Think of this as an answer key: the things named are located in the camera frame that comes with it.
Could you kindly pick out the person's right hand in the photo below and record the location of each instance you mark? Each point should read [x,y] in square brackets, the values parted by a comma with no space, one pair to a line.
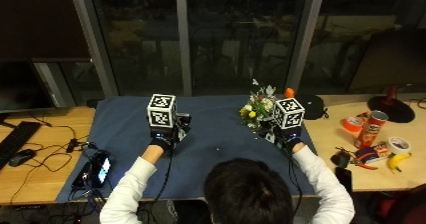
[290,138]

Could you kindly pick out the person's left hand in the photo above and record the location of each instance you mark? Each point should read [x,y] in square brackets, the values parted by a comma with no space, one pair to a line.
[165,138]

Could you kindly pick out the white and yellow flower bouquet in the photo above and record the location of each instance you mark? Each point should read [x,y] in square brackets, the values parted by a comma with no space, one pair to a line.
[259,109]

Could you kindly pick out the white marker cube left glove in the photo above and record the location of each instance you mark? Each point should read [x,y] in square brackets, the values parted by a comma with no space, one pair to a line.
[161,112]

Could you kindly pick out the white marker cube glove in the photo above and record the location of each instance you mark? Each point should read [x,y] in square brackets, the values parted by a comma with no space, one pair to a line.
[161,112]
[289,114]

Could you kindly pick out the white marker cube right glove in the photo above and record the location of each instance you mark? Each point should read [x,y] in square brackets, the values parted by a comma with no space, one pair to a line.
[289,114]

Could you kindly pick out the dark blue table cloth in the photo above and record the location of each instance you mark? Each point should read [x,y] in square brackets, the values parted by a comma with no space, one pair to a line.
[213,140]

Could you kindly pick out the black cap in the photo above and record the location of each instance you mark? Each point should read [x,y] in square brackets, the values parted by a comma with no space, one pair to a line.
[311,106]

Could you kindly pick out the orange flower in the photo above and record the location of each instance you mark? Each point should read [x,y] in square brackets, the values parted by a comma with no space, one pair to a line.
[289,92]

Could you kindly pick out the small black pouch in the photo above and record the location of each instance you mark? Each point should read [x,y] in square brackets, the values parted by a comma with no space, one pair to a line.
[341,158]

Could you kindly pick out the orange tape roll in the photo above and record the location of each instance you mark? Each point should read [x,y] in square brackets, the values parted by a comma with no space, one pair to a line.
[353,124]

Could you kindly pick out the the person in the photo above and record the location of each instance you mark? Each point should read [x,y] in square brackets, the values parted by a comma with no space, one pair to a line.
[247,194]

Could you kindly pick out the black smartphone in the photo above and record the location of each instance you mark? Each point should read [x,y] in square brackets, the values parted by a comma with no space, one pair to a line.
[343,179]

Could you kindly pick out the smartphone with lit screen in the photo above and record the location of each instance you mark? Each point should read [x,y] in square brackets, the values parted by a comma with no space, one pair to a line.
[101,170]

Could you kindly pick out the red chips can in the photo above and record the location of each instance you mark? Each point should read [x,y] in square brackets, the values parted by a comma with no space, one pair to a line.
[370,130]

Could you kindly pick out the colourful snack packet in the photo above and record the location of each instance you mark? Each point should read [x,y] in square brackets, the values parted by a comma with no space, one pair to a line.
[373,153]

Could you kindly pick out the black power bank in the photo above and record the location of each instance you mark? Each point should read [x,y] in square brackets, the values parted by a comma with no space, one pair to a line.
[81,176]

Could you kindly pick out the white tape roll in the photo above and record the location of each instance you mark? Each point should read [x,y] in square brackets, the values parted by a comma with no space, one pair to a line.
[398,145]

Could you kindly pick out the yellow banana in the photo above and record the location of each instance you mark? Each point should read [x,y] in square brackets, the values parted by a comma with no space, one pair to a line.
[395,160]

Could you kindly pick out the monitor with red stand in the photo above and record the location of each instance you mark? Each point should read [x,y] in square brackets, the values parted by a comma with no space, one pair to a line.
[390,60]

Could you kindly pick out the red bag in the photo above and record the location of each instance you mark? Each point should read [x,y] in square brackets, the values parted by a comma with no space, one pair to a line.
[399,205]

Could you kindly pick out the black keyboard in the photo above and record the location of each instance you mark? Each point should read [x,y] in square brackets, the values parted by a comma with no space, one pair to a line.
[17,140]

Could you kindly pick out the black computer mouse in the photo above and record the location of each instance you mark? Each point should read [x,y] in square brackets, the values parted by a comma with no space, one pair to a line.
[21,157]

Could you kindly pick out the dark monitor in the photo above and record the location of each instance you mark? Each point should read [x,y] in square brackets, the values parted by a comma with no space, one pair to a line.
[21,84]

